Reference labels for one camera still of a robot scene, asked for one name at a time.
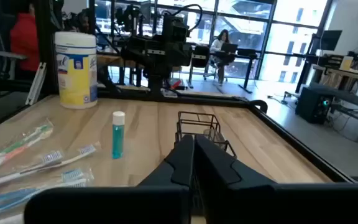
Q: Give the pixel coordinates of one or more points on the orange toothbrush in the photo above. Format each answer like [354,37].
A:
[14,152]

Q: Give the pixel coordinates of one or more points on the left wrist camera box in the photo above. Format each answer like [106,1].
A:
[175,29]

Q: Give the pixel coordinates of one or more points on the black office chair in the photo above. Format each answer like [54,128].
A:
[200,60]

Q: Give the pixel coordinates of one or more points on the grey wooden-top desk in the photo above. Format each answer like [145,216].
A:
[350,96]

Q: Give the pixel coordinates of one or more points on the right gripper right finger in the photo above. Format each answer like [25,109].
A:
[244,202]

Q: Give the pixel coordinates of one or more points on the yellow white wipes canister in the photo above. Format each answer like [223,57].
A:
[76,77]

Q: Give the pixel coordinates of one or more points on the white aluminium bar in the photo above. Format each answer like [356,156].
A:
[36,82]

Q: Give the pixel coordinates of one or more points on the green toothbrush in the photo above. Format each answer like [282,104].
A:
[26,138]

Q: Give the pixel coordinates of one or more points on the black computer monitor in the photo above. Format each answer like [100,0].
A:
[331,40]

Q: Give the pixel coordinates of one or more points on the black laptop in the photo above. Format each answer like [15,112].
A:
[229,48]

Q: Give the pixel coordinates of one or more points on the person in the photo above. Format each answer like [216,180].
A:
[217,45]
[25,40]

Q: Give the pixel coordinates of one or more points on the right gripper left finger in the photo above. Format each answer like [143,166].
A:
[154,202]

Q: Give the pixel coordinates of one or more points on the black standing desk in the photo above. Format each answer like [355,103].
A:
[247,54]

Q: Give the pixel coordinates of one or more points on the teal mouthwash bottle white cap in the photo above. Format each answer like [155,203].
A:
[118,140]

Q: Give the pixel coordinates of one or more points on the blue toothbrush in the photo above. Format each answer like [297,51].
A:
[76,183]
[71,175]

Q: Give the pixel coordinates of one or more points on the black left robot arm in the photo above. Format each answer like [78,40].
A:
[155,84]

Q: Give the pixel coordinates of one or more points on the black computer tower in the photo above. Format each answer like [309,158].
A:
[309,105]

